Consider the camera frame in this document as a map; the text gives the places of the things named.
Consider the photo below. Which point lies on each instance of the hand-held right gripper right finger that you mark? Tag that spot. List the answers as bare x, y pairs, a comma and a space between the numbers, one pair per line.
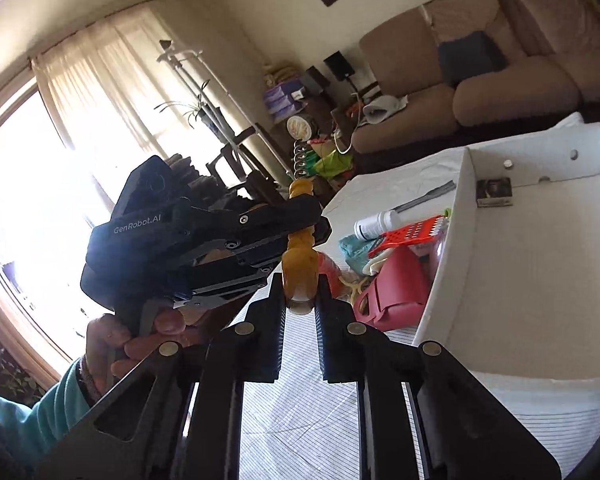
326, 340

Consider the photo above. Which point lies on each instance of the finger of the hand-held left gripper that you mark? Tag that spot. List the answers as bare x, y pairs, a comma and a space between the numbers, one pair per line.
265, 215
250, 265

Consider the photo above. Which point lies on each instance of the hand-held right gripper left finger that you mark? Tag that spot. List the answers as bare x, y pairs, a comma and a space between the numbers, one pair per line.
274, 340

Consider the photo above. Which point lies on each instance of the white cardboard box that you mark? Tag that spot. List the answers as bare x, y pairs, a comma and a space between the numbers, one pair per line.
530, 270

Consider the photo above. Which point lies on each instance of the person's left forearm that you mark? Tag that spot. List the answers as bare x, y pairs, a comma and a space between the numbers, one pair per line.
25, 425

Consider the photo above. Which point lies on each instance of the person's left hand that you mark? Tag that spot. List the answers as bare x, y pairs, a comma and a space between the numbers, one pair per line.
105, 345

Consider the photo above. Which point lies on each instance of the dark wooden chair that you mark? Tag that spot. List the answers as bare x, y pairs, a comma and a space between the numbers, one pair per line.
240, 160

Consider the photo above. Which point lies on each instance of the red plastic item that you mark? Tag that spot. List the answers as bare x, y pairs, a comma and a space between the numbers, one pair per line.
328, 272

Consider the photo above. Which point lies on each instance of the stack of folded clothes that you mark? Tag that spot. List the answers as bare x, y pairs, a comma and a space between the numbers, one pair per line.
187, 170

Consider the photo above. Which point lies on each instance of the green bag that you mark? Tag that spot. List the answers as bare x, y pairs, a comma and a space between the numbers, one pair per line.
332, 165

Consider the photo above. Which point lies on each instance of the white striped tablecloth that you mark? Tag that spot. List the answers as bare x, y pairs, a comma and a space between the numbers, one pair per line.
300, 425

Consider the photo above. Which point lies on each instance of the teal cloth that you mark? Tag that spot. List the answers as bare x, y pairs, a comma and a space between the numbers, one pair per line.
355, 252

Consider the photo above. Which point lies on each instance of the round tin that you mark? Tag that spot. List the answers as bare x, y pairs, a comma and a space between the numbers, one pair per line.
299, 126

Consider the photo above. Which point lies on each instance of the white plastic bottle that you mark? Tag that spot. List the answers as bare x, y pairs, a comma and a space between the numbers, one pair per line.
375, 225

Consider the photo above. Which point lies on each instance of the window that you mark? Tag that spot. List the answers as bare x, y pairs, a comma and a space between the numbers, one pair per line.
25, 220

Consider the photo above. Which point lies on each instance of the purple boxes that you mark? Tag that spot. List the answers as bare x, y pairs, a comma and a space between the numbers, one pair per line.
282, 101

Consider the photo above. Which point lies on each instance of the green potted plant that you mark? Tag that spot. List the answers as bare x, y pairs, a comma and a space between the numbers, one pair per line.
195, 107

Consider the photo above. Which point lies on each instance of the red plastic grater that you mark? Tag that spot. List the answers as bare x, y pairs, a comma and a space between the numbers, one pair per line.
410, 237

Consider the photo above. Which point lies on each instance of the beige woven bag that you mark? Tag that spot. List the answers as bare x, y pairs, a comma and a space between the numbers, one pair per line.
280, 75

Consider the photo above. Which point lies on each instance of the dark storage box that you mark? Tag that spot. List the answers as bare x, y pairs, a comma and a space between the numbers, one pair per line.
314, 82

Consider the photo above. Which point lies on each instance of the cream curtain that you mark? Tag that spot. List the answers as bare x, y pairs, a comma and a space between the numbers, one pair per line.
110, 90

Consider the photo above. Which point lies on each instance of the white garment stand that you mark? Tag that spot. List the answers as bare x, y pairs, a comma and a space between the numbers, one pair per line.
205, 75

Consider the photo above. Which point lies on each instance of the metal knife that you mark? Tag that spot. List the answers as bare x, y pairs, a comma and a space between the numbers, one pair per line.
420, 197

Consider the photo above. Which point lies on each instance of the white cloth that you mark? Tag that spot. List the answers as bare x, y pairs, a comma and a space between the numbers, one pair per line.
382, 108

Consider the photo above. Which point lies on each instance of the black speaker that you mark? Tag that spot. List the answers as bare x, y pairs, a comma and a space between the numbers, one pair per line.
339, 65

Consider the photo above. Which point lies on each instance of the small black card box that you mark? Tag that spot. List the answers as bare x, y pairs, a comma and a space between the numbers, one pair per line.
495, 192

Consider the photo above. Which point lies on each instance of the blue cushion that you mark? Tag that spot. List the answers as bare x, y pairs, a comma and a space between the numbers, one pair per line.
470, 57

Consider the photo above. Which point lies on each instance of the brown sofa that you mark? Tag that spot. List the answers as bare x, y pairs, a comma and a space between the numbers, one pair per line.
515, 95

